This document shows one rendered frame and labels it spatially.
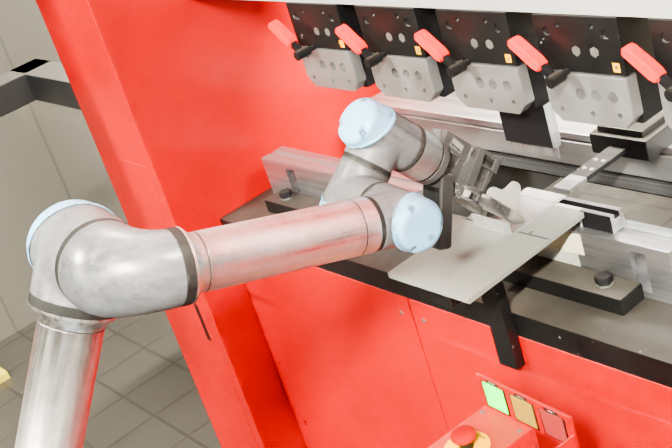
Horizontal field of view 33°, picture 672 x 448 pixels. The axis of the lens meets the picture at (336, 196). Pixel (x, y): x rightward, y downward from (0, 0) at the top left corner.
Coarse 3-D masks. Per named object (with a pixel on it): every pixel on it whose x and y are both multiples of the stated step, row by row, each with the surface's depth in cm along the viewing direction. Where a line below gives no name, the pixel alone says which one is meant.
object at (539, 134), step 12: (528, 108) 177; (540, 108) 175; (504, 120) 183; (516, 120) 180; (528, 120) 178; (540, 120) 176; (552, 120) 176; (504, 132) 184; (516, 132) 182; (528, 132) 180; (540, 132) 178; (552, 132) 176; (516, 144) 185; (528, 144) 182; (540, 144) 179; (552, 144) 177; (552, 156) 180
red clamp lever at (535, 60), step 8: (512, 40) 162; (520, 40) 162; (512, 48) 162; (520, 48) 162; (528, 48) 162; (520, 56) 162; (528, 56) 161; (536, 56) 161; (528, 64) 162; (536, 64) 161; (544, 64) 161; (544, 72) 161; (552, 72) 160; (560, 72) 160; (568, 72) 161; (552, 80) 159; (560, 80) 160; (552, 88) 160
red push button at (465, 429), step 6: (462, 426) 170; (468, 426) 170; (456, 432) 170; (462, 432) 169; (468, 432) 169; (474, 432) 169; (450, 438) 170; (456, 438) 168; (462, 438) 168; (468, 438) 168; (474, 438) 168; (456, 444) 168; (462, 444) 168; (468, 444) 169
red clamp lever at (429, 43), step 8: (416, 32) 178; (424, 32) 178; (416, 40) 178; (424, 40) 177; (432, 40) 177; (424, 48) 178; (432, 48) 177; (440, 48) 176; (432, 56) 177; (440, 56) 176; (448, 56) 176; (448, 64) 176; (456, 64) 175; (464, 64) 176; (448, 72) 175; (456, 72) 175
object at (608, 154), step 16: (608, 128) 194; (640, 128) 190; (656, 128) 191; (592, 144) 198; (608, 144) 195; (624, 144) 192; (640, 144) 189; (656, 144) 190; (592, 160) 192; (608, 160) 190; (576, 176) 188; (592, 176) 188
